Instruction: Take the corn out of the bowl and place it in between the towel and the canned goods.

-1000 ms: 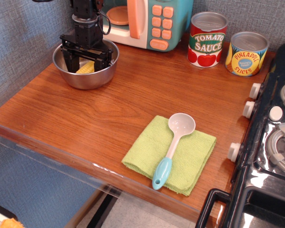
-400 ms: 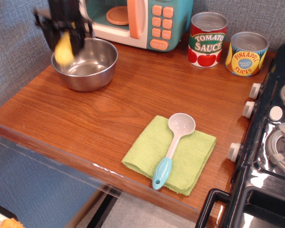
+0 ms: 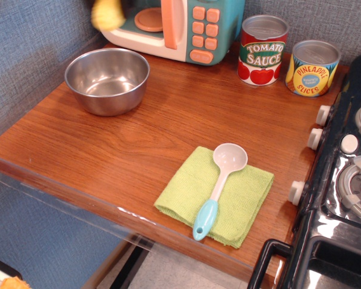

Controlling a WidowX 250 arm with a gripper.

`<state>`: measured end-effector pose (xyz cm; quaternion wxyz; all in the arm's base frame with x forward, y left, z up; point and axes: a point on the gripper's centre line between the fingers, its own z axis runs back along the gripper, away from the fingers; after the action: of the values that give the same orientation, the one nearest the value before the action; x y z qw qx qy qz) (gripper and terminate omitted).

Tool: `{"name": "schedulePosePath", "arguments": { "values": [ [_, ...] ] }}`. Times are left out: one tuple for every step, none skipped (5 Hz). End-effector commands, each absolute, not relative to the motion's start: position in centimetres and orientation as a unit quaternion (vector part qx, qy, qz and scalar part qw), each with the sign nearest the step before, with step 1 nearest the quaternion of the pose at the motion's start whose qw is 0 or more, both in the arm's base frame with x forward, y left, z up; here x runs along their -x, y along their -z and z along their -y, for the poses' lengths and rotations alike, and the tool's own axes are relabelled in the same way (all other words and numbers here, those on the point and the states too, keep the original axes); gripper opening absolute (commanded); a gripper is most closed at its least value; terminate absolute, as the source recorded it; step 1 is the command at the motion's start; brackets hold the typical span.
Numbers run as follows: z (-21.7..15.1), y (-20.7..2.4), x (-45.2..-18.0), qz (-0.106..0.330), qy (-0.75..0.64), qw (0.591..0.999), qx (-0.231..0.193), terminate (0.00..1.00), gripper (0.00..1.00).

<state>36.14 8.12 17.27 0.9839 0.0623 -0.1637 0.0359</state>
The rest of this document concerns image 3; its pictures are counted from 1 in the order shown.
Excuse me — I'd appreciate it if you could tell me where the white stove knob middle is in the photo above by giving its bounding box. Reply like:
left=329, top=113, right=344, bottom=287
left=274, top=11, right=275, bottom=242
left=307, top=128, right=323, bottom=151

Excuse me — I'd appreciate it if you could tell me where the green folded towel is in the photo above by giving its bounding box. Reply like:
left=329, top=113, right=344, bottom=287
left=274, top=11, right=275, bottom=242
left=154, top=146, right=274, bottom=249

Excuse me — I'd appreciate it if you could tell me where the white stove knob upper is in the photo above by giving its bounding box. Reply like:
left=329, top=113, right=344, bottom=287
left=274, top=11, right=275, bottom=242
left=316, top=105, right=332, bottom=126

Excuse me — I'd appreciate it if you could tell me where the white stove knob lower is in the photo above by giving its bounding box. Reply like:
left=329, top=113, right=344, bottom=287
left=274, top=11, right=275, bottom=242
left=288, top=181, right=305, bottom=206

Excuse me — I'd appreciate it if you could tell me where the white spoon teal handle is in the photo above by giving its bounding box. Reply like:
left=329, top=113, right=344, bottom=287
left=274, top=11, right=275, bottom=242
left=193, top=143, right=248, bottom=241

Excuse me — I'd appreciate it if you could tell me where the tomato sauce can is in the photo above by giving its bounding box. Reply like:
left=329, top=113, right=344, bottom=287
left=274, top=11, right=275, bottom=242
left=237, top=14, right=289, bottom=86

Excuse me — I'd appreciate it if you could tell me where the white stove knob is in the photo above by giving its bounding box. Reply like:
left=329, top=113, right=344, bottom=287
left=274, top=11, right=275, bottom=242
left=288, top=181, right=305, bottom=206
left=307, top=128, right=323, bottom=151
left=316, top=105, right=332, bottom=126

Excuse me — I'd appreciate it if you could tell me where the stainless steel bowl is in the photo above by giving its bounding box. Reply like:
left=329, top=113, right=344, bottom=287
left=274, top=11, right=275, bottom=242
left=64, top=48, right=150, bottom=117

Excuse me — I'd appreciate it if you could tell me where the black toy stove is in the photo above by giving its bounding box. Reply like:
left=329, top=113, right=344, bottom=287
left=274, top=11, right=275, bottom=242
left=248, top=55, right=361, bottom=288

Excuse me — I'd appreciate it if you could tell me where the pineapple slices can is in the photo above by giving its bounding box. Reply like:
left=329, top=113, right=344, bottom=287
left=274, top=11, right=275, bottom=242
left=285, top=40, right=341, bottom=97

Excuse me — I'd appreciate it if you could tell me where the teal toy microwave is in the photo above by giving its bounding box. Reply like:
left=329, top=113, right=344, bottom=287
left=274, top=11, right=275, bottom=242
left=102, top=1, right=245, bottom=66

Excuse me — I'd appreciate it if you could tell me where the orange microwave plate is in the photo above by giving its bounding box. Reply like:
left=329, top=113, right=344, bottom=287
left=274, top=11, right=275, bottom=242
left=134, top=7, right=163, bottom=33

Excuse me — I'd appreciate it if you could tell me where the white round stove button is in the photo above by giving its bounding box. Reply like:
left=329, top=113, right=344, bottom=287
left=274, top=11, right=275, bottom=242
left=340, top=134, right=359, bottom=154

